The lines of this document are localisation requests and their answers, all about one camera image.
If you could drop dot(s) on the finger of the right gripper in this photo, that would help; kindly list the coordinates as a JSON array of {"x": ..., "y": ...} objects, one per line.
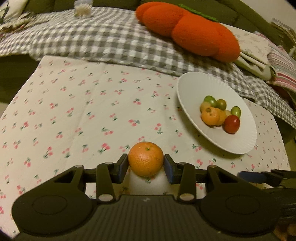
[
  {"x": 277, "y": 178},
  {"x": 253, "y": 177}
]

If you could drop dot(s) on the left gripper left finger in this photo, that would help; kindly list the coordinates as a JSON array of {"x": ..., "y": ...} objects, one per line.
[{"x": 107, "y": 174}]

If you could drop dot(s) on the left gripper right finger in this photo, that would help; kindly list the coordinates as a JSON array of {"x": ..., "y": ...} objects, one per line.
[{"x": 183, "y": 174}]

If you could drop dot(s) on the large orange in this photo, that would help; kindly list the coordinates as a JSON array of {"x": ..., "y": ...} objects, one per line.
[{"x": 145, "y": 159}]

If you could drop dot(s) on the red tomato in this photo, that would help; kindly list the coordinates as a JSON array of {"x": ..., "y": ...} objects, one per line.
[{"x": 231, "y": 124}]

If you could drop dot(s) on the small orange tangerine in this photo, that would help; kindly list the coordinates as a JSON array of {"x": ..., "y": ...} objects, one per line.
[{"x": 210, "y": 116}]

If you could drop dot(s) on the brownish green tomato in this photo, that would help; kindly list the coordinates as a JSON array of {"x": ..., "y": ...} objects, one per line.
[{"x": 221, "y": 104}]

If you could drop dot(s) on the small yellow-green fruit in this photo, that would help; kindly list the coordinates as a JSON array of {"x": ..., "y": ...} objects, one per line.
[{"x": 227, "y": 112}]

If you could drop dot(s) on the small green fruit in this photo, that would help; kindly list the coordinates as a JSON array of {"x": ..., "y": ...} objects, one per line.
[{"x": 204, "y": 105}]

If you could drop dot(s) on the cherry print tablecloth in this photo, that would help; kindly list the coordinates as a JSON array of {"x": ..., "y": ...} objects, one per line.
[{"x": 72, "y": 112}]

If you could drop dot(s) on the white ribbed plate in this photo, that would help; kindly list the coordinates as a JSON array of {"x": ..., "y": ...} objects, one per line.
[{"x": 193, "y": 87}]

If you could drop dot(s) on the striped knit pillow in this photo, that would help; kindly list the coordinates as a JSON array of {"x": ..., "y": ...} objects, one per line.
[{"x": 281, "y": 63}]

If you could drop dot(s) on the folded floral sheets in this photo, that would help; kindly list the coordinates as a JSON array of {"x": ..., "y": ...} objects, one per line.
[{"x": 254, "y": 52}]

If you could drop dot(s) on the grey checkered blanket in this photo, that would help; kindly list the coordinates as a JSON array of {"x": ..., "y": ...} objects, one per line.
[{"x": 113, "y": 35}]

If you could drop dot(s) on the dark green sofa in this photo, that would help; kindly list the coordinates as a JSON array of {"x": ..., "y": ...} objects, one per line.
[{"x": 17, "y": 65}]

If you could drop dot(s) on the orange pumpkin cushion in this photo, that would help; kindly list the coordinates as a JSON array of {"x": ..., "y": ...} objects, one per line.
[{"x": 192, "y": 32}]

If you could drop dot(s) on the stack of papers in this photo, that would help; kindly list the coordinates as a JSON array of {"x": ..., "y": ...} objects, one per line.
[{"x": 286, "y": 33}]

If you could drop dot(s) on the white tissue box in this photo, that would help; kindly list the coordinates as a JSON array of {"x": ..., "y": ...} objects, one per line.
[{"x": 82, "y": 8}]

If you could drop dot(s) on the floral purple cloth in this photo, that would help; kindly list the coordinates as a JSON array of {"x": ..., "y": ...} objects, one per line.
[{"x": 25, "y": 20}]

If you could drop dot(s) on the white pillow with print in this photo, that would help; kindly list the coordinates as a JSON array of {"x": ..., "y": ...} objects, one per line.
[{"x": 12, "y": 9}]

